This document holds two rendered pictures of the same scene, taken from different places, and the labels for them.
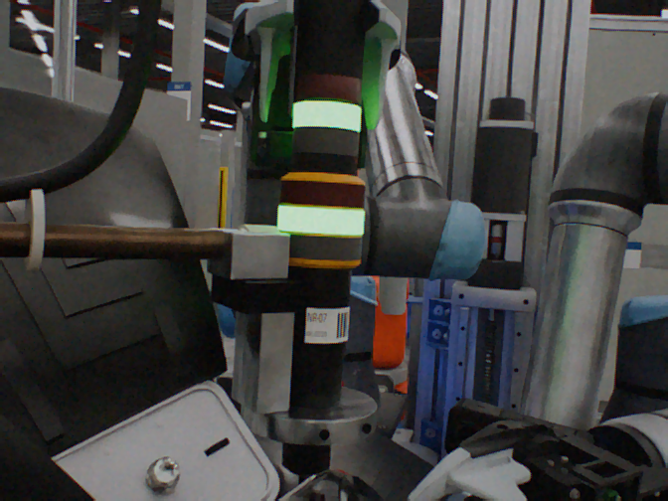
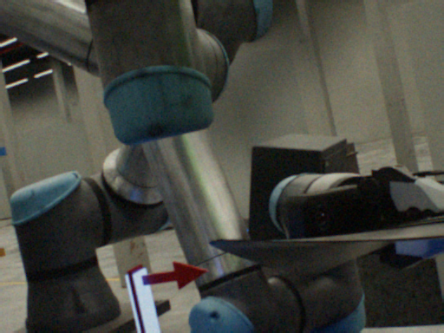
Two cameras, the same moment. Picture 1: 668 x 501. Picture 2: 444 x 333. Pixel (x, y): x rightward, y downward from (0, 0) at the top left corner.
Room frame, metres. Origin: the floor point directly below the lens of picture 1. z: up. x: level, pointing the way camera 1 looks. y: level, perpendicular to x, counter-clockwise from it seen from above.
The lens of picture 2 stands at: (0.44, 0.58, 1.29)
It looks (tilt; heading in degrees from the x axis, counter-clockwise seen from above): 3 degrees down; 286
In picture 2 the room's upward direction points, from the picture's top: 12 degrees counter-clockwise
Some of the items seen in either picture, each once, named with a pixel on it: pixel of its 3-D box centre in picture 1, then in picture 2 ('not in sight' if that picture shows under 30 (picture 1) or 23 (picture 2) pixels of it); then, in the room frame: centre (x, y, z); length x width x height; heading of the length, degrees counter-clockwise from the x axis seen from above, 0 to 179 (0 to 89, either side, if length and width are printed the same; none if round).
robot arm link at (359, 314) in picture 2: not in sight; (318, 293); (0.61, -0.31, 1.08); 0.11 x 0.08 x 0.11; 51
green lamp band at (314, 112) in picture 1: (327, 118); not in sight; (0.35, 0.00, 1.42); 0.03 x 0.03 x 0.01
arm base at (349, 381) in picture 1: (337, 374); not in sight; (1.15, -0.03, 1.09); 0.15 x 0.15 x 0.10
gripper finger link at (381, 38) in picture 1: (372, 74); not in sight; (0.37, -0.02, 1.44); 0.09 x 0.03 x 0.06; 16
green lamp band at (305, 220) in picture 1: (320, 220); not in sight; (0.35, 0.00, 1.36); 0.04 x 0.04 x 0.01
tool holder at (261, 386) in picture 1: (297, 329); not in sight; (0.34, 0.01, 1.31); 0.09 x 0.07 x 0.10; 122
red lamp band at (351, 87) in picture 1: (328, 92); not in sight; (0.35, 0.00, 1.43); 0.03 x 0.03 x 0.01
